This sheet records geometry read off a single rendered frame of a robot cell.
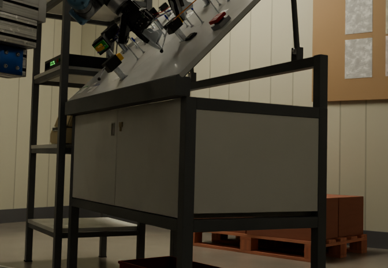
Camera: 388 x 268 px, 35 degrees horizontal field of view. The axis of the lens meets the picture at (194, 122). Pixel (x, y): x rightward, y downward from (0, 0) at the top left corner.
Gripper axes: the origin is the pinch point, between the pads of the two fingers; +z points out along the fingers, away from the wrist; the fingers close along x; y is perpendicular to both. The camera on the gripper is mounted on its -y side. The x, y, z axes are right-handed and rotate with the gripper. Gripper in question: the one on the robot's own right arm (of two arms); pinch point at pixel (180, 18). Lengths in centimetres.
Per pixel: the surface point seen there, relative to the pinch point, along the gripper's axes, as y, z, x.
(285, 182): 5, 67, -32
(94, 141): -31, 40, 52
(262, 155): -1, 54, -32
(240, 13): 6.0, 5.3, -31.4
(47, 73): -24, 4, 117
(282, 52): 189, 38, 196
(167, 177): -33, 51, -21
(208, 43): -9.4, 12.0, -31.0
